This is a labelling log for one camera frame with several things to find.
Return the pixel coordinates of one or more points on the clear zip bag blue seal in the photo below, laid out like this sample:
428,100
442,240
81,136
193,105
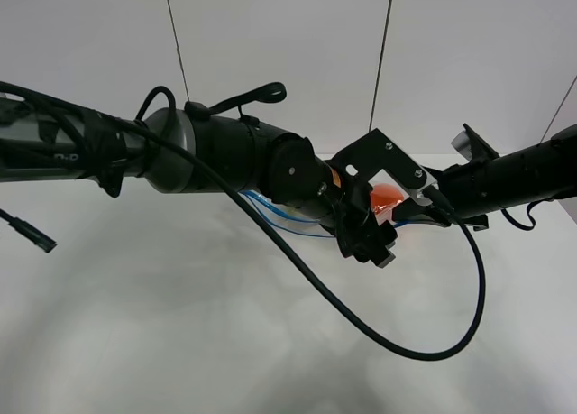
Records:
290,220

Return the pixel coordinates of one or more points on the orange fruit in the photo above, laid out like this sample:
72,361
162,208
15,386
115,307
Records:
384,197

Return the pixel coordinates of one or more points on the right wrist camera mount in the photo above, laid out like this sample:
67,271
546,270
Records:
472,147

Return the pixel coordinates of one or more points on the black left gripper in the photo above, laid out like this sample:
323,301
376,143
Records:
342,207

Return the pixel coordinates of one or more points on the black cable connector end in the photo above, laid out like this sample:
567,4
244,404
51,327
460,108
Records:
31,233

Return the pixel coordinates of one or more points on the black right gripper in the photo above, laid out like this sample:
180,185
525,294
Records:
464,186

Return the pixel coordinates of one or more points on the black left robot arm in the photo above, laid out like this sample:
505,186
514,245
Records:
194,149

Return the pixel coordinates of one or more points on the black left wrist camera bracket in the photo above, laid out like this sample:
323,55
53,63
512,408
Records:
375,152

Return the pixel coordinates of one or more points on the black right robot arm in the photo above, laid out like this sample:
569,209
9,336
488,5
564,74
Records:
487,182

